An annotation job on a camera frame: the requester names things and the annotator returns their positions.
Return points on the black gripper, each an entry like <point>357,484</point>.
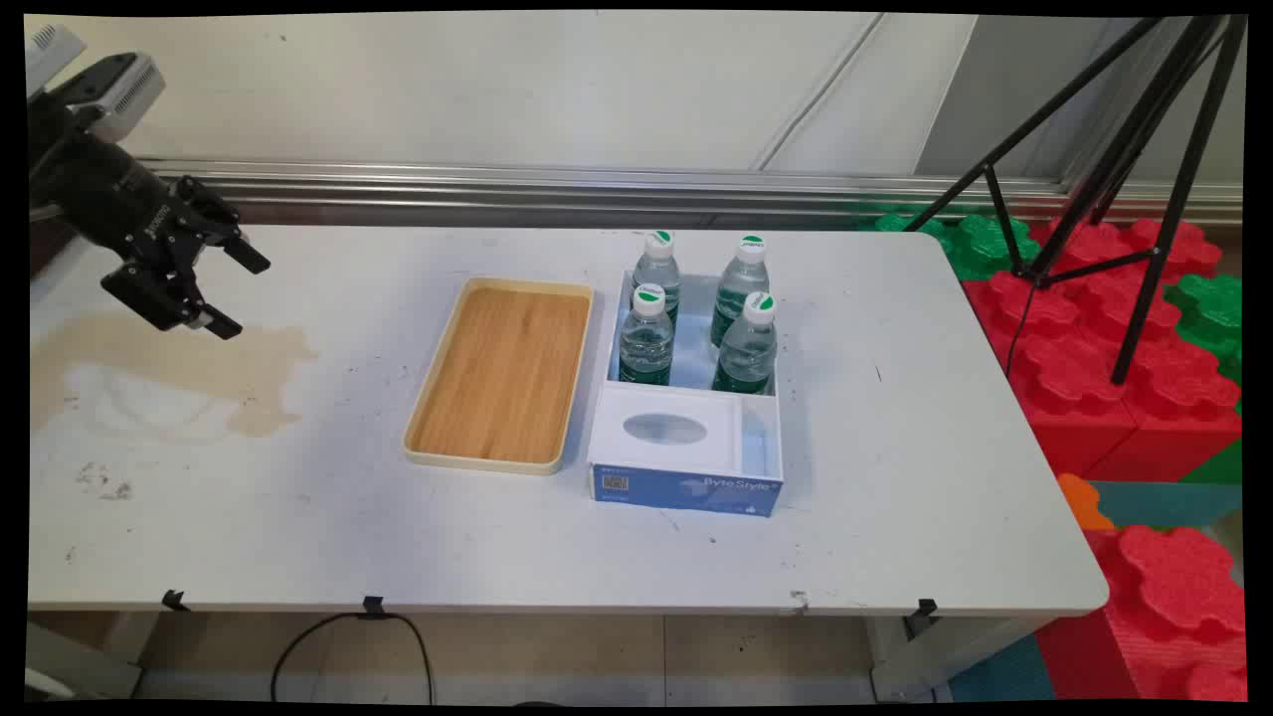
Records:
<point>109,204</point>

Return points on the clear water bottle green label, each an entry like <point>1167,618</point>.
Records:
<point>742,283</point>
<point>746,353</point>
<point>646,343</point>
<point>657,273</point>

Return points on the dark brown woven basket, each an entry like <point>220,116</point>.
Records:
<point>45,249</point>

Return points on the wooden tray with cream rim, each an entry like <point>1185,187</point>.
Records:
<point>507,373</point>

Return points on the black table edge clip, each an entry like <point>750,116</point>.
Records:
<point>373,607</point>
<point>926,612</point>
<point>174,600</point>

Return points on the white table leg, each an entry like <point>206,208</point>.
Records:
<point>925,656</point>
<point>70,661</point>

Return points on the blue and white cardboard box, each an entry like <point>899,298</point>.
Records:
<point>676,438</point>

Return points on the large red foam block stack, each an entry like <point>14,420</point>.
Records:
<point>1084,378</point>

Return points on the orange foam piece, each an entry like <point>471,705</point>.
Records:
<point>1082,502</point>

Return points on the black tripod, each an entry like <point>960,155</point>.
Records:
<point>1154,149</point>

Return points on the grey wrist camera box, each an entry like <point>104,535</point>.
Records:
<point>124,89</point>

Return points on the aluminium wall rail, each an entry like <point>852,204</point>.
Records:
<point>597,184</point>

